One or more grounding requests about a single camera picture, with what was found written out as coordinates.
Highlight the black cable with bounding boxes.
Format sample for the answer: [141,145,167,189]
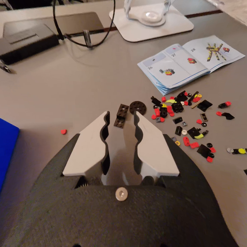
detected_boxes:
[52,0,116,49]

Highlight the black yellow lego spider model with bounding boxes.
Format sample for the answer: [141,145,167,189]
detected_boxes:
[227,148,247,175]

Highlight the nested blue plastic bins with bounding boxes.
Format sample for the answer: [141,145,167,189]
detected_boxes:
[0,118,20,193]

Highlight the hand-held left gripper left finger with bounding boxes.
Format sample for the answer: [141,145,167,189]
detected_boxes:
[62,111,111,186]

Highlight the black power adapter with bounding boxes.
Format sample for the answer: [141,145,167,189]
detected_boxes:
[0,24,60,65]

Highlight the white metal stand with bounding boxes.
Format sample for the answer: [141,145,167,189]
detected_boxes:
[109,0,194,42]

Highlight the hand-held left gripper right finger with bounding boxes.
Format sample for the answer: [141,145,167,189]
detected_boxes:
[133,111,180,184]

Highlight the black angled lego piece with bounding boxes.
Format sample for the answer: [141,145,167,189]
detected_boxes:
[216,111,235,120]

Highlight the black lego bracket assembly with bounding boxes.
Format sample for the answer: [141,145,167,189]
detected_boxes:
[113,104,130,128]

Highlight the lego instruction booklet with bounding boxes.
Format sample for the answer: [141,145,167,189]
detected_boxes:
[137,35,246,96]

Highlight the pile of lego pieces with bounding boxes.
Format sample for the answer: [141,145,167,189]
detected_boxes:
[151,91,216,163]

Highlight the black round lego plate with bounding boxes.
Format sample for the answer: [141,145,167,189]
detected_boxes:
[129,101,147,116]

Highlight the black power cord plug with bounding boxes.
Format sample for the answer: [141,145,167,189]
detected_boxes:
[0,60,16,74]

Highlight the desk cable cover flap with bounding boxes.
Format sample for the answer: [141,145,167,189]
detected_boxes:
[3,12,104,45]

